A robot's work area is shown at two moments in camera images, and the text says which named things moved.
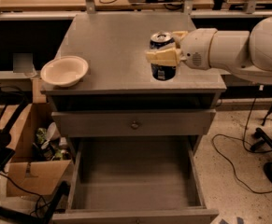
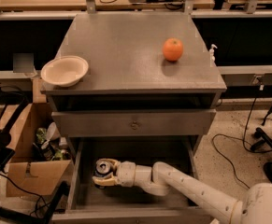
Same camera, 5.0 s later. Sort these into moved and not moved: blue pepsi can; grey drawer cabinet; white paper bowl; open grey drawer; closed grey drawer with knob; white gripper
Moved: white gripper; blue pepsi can
Not moved: open grey drawer; white paper bowl; grey drawer cabinet; closed grey drawer with knob
